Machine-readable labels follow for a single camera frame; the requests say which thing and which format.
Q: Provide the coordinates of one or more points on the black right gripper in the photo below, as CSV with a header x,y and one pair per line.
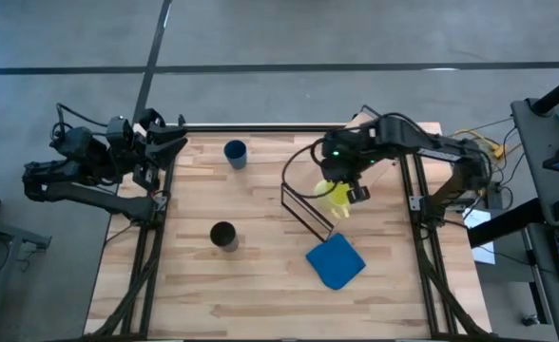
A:
x,y
339,168

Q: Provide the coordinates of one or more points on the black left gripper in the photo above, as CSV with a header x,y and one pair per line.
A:
x,y
148,121

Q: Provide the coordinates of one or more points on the yellow plastic cup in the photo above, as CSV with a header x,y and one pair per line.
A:
x,y
333,202

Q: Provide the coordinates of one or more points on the dark blue cup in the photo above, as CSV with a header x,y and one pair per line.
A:
x,y
235,153

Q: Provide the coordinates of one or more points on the blue plate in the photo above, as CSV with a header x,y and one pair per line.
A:
x,y
335,260

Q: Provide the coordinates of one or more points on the black cup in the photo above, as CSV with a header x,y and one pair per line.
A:
x,y
224,235

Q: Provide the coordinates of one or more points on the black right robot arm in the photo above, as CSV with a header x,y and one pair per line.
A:
x,y
450,157

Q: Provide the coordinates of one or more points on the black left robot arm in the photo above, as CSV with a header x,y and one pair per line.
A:
x,y
94,197

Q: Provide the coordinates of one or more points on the white paper sheet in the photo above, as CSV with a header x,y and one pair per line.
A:
x,y
480,233

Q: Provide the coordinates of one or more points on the black diagonal beam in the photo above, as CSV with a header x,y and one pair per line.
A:
x,y
505,222

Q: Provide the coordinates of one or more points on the grey side desk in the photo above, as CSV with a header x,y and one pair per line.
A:
x,y
4,233

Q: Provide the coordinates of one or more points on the grey desk with keyboard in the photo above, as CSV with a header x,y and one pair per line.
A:
x,y
541,152

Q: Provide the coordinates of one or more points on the black aluminium table frame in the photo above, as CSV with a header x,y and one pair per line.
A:
x,y
260,127

